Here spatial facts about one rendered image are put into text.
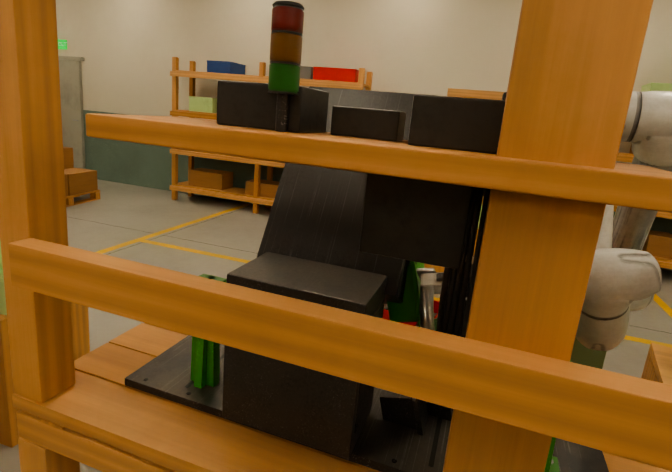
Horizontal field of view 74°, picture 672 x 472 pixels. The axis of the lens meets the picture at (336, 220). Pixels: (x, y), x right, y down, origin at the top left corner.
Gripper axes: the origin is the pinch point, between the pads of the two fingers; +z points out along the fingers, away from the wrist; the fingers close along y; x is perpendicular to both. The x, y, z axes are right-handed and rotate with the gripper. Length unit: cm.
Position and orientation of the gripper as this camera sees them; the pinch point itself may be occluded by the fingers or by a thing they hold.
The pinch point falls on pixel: (437, 283)
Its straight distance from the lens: 103.3
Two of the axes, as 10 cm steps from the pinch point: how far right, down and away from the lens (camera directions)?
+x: -1.3, 8.2, -5.6
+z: -9.3, 1.0, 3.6
